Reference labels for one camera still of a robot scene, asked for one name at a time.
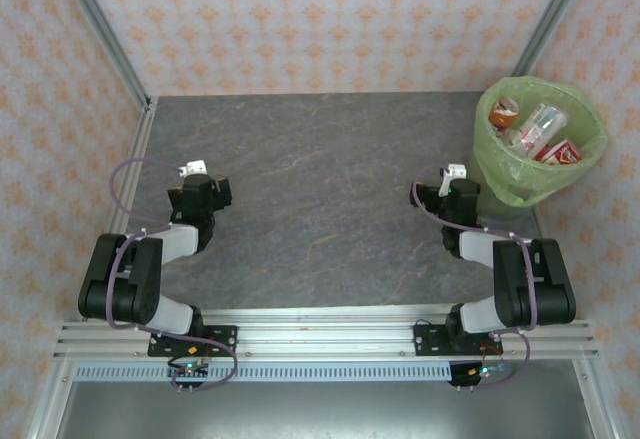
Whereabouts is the small electronics board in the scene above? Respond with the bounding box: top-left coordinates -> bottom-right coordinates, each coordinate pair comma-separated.
167,358 -> 210,395
447,358 -> 509,393

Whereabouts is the aluminium frame bar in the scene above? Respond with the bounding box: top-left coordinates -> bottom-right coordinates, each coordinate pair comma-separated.
572,358 -> 619,439
27,358 -> 76,439

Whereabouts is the red and gold can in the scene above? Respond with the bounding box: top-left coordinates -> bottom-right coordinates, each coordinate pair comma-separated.
533,139 -> 582,166

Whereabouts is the clear bottle red teal label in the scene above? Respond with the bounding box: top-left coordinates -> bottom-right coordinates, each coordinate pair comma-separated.
519,102 -> 571,158

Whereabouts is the grey slotted cable duct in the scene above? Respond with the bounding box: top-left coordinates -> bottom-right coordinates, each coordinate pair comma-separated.
73,362 -> 454,383

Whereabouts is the aluminium side rail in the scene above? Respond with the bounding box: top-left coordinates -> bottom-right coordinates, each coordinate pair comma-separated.
102,97 -> 159,240

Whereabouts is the waste bin green plastic liner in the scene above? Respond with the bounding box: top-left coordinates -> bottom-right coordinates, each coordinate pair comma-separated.
472,74 -> 610,218

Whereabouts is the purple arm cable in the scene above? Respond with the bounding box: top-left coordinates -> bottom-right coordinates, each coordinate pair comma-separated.
410,163 -> 540,390
107,157 -> 237,391

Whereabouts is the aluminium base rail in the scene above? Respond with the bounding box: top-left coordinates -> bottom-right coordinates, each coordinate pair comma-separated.
53,308 -> 600,360

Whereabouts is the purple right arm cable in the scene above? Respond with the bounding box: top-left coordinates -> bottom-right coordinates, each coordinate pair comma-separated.
410,163 -> 540,390

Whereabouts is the grey metal sheet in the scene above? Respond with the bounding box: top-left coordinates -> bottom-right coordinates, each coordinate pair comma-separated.
52,378 -> 599,439

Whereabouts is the aluminium frame post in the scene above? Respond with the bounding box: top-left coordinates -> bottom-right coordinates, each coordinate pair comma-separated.
52,0 -> 157,110
512,0 -> 596,80

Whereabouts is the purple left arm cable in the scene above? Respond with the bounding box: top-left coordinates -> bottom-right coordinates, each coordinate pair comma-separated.
107,157 -> 237,391

